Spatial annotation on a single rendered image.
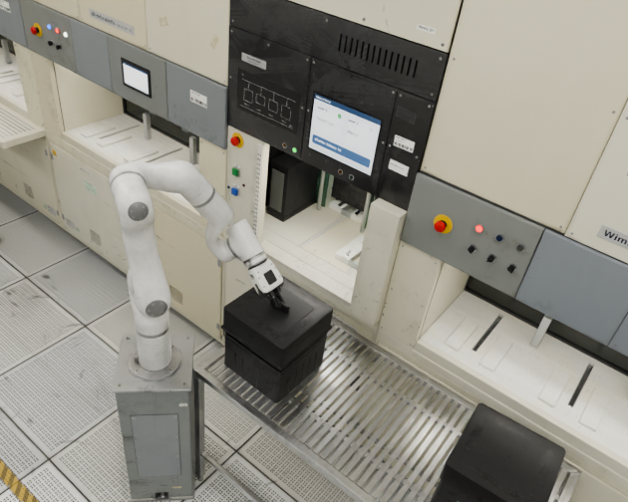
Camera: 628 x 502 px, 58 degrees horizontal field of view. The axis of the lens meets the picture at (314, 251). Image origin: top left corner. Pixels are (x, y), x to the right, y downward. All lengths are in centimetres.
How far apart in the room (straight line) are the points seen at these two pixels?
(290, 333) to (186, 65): 123
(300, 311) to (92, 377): 153
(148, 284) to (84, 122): 197
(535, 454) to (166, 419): 131
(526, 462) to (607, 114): 101
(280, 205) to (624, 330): 158
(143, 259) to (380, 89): 93
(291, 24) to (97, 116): 192
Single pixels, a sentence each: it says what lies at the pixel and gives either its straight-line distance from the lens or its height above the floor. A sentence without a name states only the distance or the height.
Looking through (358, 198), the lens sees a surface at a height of 100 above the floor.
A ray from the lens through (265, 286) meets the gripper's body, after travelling 197.
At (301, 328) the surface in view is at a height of 106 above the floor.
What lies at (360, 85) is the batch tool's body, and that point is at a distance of 196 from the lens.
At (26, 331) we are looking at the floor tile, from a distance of 359.
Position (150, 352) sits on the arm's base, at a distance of 214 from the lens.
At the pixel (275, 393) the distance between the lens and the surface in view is 209.
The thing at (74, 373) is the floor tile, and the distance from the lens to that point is 330.
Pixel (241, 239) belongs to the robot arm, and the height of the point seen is 128.
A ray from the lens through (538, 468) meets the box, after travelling 190.
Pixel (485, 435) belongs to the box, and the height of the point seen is 101.
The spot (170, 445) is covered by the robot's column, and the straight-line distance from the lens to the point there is 246.
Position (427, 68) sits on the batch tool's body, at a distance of 183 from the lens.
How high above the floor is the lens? 245
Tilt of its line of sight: 37 degrees down
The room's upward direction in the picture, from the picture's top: 8 degrees clockwise
